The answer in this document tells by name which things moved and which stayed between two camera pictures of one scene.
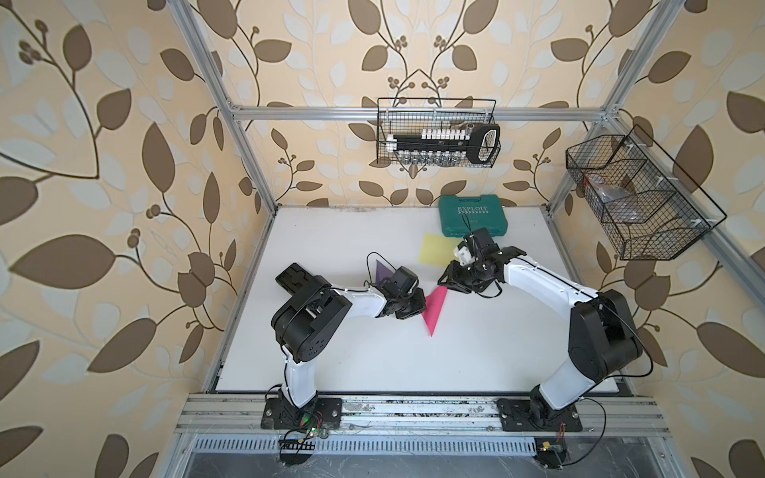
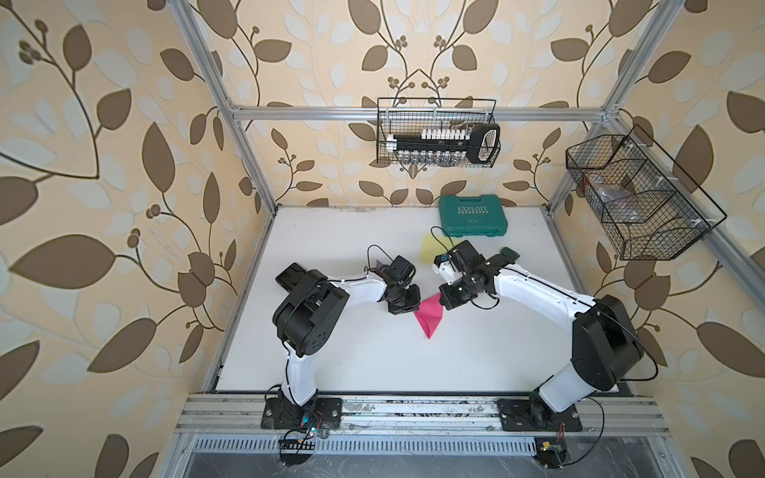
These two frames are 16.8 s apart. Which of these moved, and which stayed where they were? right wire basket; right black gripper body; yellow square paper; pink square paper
Moved: right black gripper body
Stayed: right wire basket; pink square paper; yellow square paper
